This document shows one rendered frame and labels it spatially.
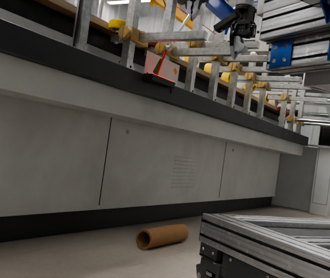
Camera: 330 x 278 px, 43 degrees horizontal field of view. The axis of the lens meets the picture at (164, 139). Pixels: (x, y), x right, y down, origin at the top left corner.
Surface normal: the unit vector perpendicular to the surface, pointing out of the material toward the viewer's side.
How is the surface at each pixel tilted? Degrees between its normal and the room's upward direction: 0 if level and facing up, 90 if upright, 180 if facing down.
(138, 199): 90
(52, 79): 90
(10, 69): 90
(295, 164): 90
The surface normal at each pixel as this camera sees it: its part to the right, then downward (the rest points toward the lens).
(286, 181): -0.54, -0.09
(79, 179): 0.83, 0.11
